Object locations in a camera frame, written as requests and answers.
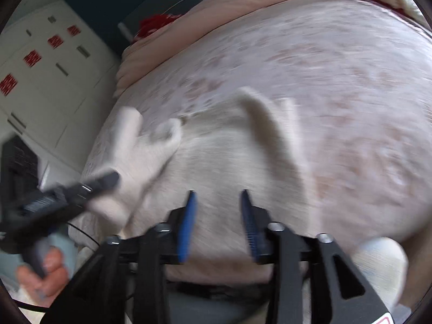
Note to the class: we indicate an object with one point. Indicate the white sweater with black hearts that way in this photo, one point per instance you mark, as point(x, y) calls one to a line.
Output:
point(229, 162)

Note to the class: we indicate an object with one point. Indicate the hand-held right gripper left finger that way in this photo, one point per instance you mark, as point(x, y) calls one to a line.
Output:
point(187, 226)

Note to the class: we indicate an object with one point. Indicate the bed with pink floral sheet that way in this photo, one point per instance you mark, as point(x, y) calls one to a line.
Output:
point(337, 74)

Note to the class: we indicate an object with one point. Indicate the red pillow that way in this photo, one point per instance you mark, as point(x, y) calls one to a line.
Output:
point(152, 25)

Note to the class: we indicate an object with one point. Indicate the person's white sock foot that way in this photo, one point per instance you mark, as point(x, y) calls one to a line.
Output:
point(381, 263)

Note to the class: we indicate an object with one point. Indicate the person's left hand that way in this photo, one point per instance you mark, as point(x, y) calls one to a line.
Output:
point(52, 283)

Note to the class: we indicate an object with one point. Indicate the pink duvet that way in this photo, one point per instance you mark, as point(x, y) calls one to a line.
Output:
point(236, 0)

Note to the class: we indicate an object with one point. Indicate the red paper cut decoration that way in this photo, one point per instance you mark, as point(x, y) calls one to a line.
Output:
point(32, 58)
point(73, 30)
point(55, 41)
point(8, 84)

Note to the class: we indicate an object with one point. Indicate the white wardrobe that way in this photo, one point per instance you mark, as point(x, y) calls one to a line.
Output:
point(67, 84)

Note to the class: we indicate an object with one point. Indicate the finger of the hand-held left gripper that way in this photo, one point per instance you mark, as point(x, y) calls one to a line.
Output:
point(101, 182)

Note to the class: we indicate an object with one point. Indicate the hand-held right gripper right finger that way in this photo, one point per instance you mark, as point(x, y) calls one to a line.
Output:
point(251, 229)

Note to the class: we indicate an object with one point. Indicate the cream plush cloth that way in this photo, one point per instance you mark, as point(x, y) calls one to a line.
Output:
point(401, 1)

